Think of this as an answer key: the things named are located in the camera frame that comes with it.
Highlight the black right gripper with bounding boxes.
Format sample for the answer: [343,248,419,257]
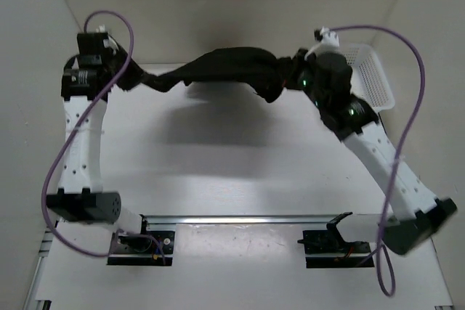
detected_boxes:
[277,50,328,112]

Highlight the black shorts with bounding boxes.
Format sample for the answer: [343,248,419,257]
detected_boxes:
[142,47,292,103]

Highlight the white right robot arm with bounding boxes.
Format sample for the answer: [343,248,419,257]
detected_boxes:
[285,49,457,256]

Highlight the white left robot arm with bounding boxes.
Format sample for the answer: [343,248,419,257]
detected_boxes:
[41,48,153,252]

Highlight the white perforated plastic basket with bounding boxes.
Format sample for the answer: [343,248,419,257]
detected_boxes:
[341,44,395,113]

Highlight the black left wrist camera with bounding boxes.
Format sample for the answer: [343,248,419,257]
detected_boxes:
[77,29,118,57]

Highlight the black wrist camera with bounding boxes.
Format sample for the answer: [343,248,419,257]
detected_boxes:
[304,27,340,60]
[77,29,118,57]

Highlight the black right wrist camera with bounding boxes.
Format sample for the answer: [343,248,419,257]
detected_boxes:
[304,27,340,60]

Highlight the aluminium front rail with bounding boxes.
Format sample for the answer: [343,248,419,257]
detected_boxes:
[146,214,340,225]

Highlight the aluminium rail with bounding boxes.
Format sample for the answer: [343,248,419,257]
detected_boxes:
[146,214,340,225]
[23,227,54,310]
[428,237,455,310]

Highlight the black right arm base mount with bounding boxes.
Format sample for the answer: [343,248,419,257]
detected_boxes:
[297,212,375,269]

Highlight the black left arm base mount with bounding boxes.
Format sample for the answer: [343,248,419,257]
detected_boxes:
[107,227,176,267]

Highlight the aluminium left side rail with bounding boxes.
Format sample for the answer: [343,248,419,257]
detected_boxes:
[23,227,54,310]

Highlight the aluminium right side rail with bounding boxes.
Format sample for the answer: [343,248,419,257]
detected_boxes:
[428,237,455,310]

